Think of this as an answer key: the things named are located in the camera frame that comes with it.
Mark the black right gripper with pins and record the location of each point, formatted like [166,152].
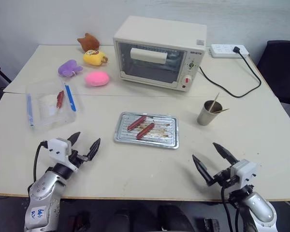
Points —
[223,178]

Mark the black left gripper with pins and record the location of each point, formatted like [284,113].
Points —
[75,158]

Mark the clear plastic container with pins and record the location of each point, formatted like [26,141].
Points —
[50,120]

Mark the metal cup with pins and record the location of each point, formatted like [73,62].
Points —
[206,116]

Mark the silver metal baking tray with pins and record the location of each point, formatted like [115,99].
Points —
[170,135]

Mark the small dark block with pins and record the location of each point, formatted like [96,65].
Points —
[210,224]

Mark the pink plush toy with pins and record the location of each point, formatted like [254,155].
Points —
[96,78]

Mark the purple plush toy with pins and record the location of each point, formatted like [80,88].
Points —
[68,68]

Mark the yellow plush toy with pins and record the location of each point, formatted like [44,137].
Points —
[93,58]

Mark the brown plush toy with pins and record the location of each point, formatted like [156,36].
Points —
[89,42]

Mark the white power strip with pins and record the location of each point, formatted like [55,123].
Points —
[222,51]

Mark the cream toaster oven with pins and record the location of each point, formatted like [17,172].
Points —
[157,36]

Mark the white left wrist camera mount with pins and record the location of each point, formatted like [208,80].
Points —
[58,151]

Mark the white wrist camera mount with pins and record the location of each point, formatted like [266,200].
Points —
[245,171]
[58,151]

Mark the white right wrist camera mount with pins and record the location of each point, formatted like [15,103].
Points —
[245,171]

